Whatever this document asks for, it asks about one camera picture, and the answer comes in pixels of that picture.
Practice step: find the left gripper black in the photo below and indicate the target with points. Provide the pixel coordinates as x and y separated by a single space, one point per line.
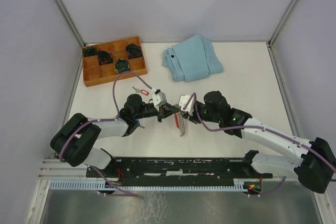
164 112

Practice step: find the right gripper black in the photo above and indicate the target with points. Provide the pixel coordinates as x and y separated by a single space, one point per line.
193 118

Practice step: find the red handled metal keyring holder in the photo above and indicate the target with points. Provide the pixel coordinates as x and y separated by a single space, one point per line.
179 122

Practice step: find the key with blue tag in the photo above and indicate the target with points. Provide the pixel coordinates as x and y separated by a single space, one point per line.
139 125

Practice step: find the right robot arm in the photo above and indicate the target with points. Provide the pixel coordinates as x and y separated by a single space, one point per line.
311 162

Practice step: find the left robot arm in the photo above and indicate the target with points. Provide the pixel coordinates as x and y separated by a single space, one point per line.
74 143

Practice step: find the key with red tag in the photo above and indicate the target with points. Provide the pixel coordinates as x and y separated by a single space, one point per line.
141 91

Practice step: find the light blue folded cloth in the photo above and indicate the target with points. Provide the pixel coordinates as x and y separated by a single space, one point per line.
191 60

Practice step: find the black rolled belt front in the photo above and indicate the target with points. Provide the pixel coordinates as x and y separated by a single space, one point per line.
121 65

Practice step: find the black rolled belt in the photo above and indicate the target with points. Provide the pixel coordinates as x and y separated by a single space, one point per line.
104 57
133 51
89 51
121 65

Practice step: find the black rolled belt right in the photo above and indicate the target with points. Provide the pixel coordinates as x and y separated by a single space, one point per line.
133 51

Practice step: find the wooden compartment tray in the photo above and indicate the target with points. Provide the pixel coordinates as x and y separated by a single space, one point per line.
94 74

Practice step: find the black rolled belt middle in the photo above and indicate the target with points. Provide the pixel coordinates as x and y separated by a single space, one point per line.
104 57

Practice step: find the black rolled belt far left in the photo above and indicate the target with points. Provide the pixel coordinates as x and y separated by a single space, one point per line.
89 51

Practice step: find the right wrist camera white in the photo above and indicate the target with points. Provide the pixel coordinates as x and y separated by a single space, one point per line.
186 104

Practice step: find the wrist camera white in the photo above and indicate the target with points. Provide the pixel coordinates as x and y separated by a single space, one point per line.
186 104
159 99

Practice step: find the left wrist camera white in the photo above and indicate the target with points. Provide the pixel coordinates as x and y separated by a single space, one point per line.
159 99

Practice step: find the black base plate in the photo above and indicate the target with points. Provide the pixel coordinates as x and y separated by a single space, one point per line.
173 171

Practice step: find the white slotted cable duct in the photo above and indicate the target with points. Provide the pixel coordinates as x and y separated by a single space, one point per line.
101 185

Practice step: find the right aluminium frame post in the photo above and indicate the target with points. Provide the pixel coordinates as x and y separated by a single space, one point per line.
284 19

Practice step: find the aluminium frame post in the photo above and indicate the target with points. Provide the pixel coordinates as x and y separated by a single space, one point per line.
65 14
284 19

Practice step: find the left aluminium frame post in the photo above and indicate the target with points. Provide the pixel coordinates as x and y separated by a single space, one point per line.
65 14

